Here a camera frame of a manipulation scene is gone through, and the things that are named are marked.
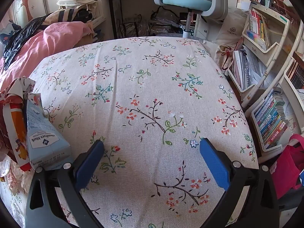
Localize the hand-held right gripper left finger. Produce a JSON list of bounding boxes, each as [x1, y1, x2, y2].
[[25, 140, 105, 228]]

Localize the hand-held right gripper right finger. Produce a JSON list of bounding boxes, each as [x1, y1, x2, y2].
[[199, 138, 281, 228]]

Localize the light blue milk carton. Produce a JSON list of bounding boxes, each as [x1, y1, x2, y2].
[[24, 93, 72, 171]]

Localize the red and white wrapper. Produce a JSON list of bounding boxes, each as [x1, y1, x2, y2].
[[0, 77, 36, 171]]

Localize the row of colourful children's books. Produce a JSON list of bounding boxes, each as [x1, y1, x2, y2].
[[253, 89, 289, 149]]

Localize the red fabric bag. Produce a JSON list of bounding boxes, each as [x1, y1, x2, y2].
[[271, 134, 304, 200]]

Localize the floral tablecloth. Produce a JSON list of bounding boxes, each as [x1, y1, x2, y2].
[[28, 36, 259, 228]]

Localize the stack of magazines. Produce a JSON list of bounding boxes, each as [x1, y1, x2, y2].
[[231, 45, 266, 91]]

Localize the row of dark books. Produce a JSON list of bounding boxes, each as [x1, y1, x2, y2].
[[286, 52, 304, 89]]

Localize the pink blanket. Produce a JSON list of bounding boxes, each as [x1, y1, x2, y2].
[[0, 22, 95, 95]]

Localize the white bookshelf rack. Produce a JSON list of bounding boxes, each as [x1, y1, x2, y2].
[[226, 0, 304, 152]]

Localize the white tote bag tree print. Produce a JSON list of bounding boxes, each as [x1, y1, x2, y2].
[[214, 7, 250, 50]]

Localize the white drawer cabinet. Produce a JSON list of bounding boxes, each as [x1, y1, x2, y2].
[[195, 14, 224, 41]]

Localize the clear plastic bag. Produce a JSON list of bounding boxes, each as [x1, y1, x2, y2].
[[119, 14, 150, 38]]

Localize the row of red spine books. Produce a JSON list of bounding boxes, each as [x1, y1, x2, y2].
[[249, 8, 271, 48]]

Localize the black puffer jacket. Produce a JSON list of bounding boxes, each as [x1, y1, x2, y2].
[[3, 17, 51, 67]]

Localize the pile of plastic-wrapped items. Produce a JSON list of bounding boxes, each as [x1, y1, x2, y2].
[[147, 14, 188, 37]]

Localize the striped beige cloth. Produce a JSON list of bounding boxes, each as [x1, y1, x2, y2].
[[47, 5, 95, 25]]

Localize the blue cartoon print cloth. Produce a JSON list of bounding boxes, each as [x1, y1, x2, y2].
[[0, 19, 15, 44]]

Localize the cream cloth bag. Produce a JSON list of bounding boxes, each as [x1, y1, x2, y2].
[[56, 0, 98, 8]]

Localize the blue and grey office chair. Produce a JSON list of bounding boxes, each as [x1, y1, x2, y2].
[[154, 0, 232, 38]]

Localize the wardrobe with tree print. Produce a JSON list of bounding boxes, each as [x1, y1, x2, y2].
[[12, 0, 57, 22]]

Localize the cream tote bag red handles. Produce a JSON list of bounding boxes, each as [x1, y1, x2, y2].
[[214, 45, 238, 71]]

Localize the black picture frame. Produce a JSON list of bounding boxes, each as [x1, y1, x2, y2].
[[109, 0, 124, 40]]

